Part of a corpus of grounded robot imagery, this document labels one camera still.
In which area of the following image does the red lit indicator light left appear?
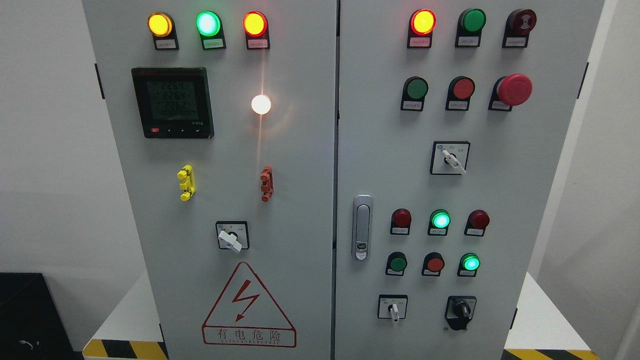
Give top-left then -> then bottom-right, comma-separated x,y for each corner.
243,10 -> 270,50

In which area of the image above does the dark red buzzer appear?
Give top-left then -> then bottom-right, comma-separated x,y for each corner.
502,8 -> 537,49

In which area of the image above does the red electric hazard warning sticker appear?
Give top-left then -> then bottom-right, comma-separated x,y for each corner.
201,261 -> 297,348

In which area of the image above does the red terminal connector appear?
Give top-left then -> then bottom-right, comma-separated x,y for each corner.
259,165 -> 274,203

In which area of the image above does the white selector switch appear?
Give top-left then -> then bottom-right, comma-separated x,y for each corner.
429,141 -> 471,176
377,294 -> 409,326

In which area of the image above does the green lit push button lower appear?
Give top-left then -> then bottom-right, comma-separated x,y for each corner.
457,252 -> 482,278

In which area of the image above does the grey cabinet door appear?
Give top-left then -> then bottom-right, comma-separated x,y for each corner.
82,0 -> 338,360
334,0 -> 604,360

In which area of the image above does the yellow indicator light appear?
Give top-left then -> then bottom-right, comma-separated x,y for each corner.
147,11 -> 179,51

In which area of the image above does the silver door handle lock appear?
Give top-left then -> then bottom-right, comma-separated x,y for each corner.
351,194 -> 373,261

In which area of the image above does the green lit indicator middle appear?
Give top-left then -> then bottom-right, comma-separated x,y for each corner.
427,209 -> 451,236

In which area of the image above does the grey right cabinet door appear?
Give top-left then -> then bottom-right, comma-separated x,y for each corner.
334,0 -> 604,360

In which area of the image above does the white platform with hazard stripes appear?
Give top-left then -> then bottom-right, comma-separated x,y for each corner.
82,273 -> 598,360

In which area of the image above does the green push button second row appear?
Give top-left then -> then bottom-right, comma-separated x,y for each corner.
400,76 -> 429,112

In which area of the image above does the red lit indicator light right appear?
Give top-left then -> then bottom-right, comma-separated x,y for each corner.
406,8 -> 437,49

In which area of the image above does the black box on floor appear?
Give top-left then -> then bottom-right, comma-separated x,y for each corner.
0,272 -> 75,360

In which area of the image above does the dark red indicator light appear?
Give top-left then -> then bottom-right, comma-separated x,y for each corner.
390,208 -> 412,236
464,209 -> 490,237

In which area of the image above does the green lit indicator light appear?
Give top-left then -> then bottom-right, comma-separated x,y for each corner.
195,11 -> 227,50

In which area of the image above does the red emergency stop mushroom button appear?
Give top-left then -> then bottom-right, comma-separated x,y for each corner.
487,73 -> 533,112

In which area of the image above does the black rotary knob switch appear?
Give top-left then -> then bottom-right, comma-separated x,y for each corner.
445,295 -> 477,331

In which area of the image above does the white selector switch upper right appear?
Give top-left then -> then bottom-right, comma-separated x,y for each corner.
429,141 -> 471,176

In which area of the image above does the red push button lower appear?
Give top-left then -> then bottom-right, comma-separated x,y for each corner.
422,251 -> 445,277

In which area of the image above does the yellow terminal connector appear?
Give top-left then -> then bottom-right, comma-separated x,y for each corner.
176,164 -> 195,202

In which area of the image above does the white lit indicator light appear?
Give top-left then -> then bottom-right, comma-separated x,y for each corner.
250,94 -> 272,116

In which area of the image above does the red push button second row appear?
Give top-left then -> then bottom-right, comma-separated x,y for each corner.
445,76 -> 475,111

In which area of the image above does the dark red indicator light left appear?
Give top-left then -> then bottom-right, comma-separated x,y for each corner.
390,208 -> 412,236

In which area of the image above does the black digital power meter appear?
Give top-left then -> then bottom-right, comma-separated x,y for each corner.
131,67 -> 215,139

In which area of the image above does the grey left cabinet door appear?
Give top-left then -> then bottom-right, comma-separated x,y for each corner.
82,0 -> 338,360

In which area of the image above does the dark red indicator light right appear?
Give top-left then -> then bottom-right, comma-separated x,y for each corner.
464,209 -> 490,237

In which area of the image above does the white selector switch left door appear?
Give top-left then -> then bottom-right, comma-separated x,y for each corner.
215,220 -> 250,254

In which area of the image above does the red lit indicator light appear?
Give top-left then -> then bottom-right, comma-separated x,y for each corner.
406,8 -> 437,49
243,10 -> 270,50

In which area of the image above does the white selector switch lower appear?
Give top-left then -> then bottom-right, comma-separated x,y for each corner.
377,294 -> 409,326

